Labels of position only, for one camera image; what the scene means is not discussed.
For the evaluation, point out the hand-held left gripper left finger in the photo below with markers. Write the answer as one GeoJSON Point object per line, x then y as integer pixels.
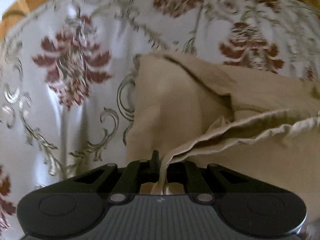
{"type": "Point", "coordinates": [155, 162]}

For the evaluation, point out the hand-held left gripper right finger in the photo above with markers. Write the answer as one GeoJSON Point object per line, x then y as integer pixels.
{"type": "Point", "coordinates": [195, 180]}

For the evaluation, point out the beige zip jacket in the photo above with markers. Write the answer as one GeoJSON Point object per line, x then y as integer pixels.
{"type": "Point", "coordinates": [200, 105]}

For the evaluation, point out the floral patterned blanket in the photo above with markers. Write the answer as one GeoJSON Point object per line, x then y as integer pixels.
{"type": "Point", "coordinates": [75, 80]}

